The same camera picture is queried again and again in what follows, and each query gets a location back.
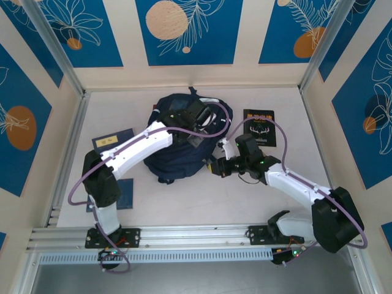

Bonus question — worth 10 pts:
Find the navy blue backpack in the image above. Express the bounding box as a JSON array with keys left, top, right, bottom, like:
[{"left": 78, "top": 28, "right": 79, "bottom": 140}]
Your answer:
[{"left": 143, "top": 87, "right": 234, "bottom": 185}]

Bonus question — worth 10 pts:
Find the black book with orange title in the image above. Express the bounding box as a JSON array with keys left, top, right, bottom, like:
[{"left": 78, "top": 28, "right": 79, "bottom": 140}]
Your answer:
[{"left": 243, "top": 108, "right": 277, "bottom": 148}]

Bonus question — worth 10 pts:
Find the navy book with yellow label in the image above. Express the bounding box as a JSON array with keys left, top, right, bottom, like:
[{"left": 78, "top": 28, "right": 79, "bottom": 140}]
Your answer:
[
  {"left": 91, "top": 127, "right": 135, "bottom": 154},
  {"left": 86, "top": 178, "right": 135, "bottom": 214}
]

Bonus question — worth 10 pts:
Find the black controller board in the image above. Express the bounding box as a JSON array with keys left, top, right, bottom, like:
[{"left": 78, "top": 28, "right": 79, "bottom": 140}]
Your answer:
[
  {"left": 271, "top": 247, "right": 306, "bottom": 266},
  {"left": 97, "top": 248, "right": 124, "bottom": 262}
]

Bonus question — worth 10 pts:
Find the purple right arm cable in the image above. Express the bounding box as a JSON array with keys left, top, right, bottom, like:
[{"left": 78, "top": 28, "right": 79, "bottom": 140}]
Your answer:
[{"left": 229, "top": 118, "right": 368, "bottom": 267}]

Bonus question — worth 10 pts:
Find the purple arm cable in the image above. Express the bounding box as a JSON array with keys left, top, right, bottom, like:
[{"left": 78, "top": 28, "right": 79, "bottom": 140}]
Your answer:
[
  {"left": 67, "top": 102, "right": 231, "bottom": 274},
  {"left": 229, "top": 118, "right": 368, "bottom": 267}
]

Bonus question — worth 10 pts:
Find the blue floral wall panel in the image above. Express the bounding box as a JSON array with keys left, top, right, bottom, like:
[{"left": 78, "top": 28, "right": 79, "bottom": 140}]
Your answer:
[
  {"left": 258, "top": 0, "right": 341, "bottom": 64},
  {"left": 135, "top": 0, "right": 244, "bottom": 67},
  {"left": 39, "top": 0, "right": 124, "bottom": 68},
  {"left": 0, "top": 42, "right": 53, "bottom": 197},
  {"left": 332, "top": 29, "right": 392, "bottom": 190},
  {"left": 0, "top": 0, "right": 64, "bottom": 89},
  {"left": 318, "top": 0, "right": 377, "bottom": 83}
]

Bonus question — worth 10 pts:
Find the aluminium mounting rail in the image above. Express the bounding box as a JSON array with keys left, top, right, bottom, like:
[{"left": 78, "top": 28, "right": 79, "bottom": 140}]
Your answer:
[{"left": 26, "top": 222, "right": 365, "bottom": 254}]

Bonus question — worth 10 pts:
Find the aluminium side rail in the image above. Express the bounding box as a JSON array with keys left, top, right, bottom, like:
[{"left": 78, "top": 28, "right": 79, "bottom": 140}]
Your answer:
[
  {"left": 45, "top": 91, "right": 92, "bottom": 228},
  {"left": 299, "top": 87, "right": 345, "bottom": 222}
]

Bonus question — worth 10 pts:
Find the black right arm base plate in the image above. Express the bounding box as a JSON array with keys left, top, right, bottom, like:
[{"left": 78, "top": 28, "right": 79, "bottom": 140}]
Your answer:
[{"left": 248, "top": 225, "right": 306, "bottom": 246}]

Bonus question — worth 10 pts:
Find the grey slotted cable duct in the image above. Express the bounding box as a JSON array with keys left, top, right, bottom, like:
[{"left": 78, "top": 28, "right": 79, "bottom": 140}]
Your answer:
[{"left": 38, "top": 248, "right": 275, "bottom": 265}]

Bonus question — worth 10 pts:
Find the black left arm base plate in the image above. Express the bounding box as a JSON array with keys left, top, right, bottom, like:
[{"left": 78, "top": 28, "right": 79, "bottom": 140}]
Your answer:
[{"left": 85, "top": 227, "right": 141, "bottom": 249}]

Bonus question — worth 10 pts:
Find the aluminium frame post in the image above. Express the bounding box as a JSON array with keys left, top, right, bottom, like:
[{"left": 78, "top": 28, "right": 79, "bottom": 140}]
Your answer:
[
  {"left": 23, "top": 0, "right": 86, "bottom": 96},
  {"left": 299, "top": 0, "right": 362, "bottom": 92}
]

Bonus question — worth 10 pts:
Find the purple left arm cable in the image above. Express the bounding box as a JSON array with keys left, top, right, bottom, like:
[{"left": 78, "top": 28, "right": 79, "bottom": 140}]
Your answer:
[{"left": 67, "top": 102, "right": 231, "bottom": 274}]

